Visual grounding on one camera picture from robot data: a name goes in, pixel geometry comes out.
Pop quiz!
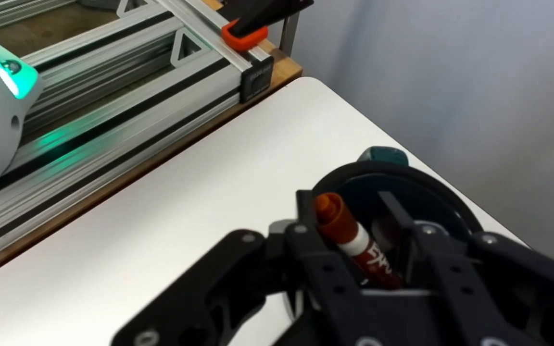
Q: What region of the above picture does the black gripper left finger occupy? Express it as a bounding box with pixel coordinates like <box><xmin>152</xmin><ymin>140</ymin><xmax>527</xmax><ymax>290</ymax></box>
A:
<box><xmin>109</xmin><ymin>188</ymin><xmax>369</xmax><ymax>346</ymax></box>

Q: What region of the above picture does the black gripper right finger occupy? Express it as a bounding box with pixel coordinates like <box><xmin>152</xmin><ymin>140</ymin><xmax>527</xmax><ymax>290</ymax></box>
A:
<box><xmin>377</xmin><ymin>188</ymin><xmax>554</xmax><ymax>346</ymax></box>

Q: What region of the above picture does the red white marker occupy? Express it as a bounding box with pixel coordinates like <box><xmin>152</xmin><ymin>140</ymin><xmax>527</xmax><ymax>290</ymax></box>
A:
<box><xmin>313</xmin><ymin>190</ymin><xmax>404</xmax><ymax>292</ymax></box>

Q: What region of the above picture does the dark green speckled mug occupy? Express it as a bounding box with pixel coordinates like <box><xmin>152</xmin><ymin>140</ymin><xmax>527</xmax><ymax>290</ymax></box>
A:
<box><xmin>311</xmin><ymin>144</ymin><xmax>484</xmax><ymax>290</ymax></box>

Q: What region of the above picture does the black orange bar clamp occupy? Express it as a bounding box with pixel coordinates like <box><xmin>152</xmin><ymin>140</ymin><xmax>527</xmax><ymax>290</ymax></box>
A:
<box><xmin>215</xmin><ymin>0</ymin><xmax>315</xmax><ymax>54</ymax></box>

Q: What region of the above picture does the aluminium profile frame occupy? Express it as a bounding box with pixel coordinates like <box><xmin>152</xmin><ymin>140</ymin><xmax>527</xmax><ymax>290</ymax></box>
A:
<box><xmin>0</xmin><ymin>0</ymin><xmax>304</xmax><ymax>287</ymax></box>

